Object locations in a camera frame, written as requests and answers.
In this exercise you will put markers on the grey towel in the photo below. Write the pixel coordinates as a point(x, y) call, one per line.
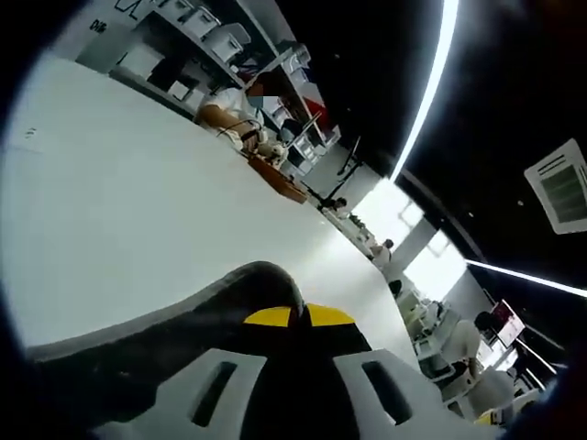
point(160, 339)

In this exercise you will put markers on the black bag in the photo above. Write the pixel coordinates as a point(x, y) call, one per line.
point(165, 73)

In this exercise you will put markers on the group of white storage boxes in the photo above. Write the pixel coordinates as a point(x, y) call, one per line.
point(227, 43)

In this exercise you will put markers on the white ceiling light strip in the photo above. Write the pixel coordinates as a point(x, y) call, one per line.
point(431, 82)
point(527, 274)

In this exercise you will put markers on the metal shelf rack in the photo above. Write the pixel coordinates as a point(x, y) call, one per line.
point(275, 73)

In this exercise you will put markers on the black pole stand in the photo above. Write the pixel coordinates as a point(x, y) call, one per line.
point(344, 169)

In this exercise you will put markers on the wooden tray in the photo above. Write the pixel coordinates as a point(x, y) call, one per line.
point(280, 181)

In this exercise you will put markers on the monitor with red screen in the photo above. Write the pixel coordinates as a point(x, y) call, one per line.
point(509, 323)

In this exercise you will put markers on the ceiling air vent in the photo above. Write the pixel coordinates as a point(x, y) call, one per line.
point(557, 185)

